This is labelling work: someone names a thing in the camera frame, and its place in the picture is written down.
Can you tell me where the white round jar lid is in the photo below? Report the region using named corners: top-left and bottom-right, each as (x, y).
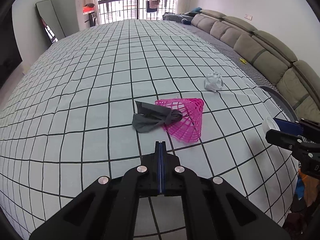
top-left (262, 116), bottom-right (280, 133)

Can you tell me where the dark grey cloth scrap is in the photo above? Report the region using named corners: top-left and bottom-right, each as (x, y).
top-left (132, 101), bottom-right (183, 133)

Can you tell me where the grey perforated laundry basket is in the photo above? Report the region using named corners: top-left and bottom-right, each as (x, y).
top-left (260, 86), bottom-right (299, 122)

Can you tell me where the grey sectional sofa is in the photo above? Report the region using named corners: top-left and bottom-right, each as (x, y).
top-left (184, 9), bottom-right (319, 121)

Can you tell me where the houndstooth sofa cover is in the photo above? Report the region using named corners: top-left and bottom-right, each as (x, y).
top-left (162, 12), bottom-right (277, 90)

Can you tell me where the magenta plastic mesh cone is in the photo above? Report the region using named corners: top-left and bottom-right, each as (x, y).
top-left (155, 98), bottom-right (204, 143)

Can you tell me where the crumpled grey paper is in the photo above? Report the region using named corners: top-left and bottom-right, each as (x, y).
top-left (204, 71), bottom-right (224, 92)

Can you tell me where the checkered white tablecloth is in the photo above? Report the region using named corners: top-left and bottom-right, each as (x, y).
top-left (1, 20), bottom-right (298, 239)

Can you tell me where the black television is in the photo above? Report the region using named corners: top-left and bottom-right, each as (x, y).
top-left (0, 8), bottom-right (22, 87)

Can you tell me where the black clothes stand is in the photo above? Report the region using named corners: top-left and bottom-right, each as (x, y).
top-left (146, 0), bottom-right (160, 20)

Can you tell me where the orange bag on shelf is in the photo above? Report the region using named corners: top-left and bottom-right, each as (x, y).
top-left (82, 3), bottom-right (95, 15)

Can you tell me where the leaning floor mirror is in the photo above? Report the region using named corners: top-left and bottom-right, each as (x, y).
top-left (35, 0), bottom-right (66, 44)

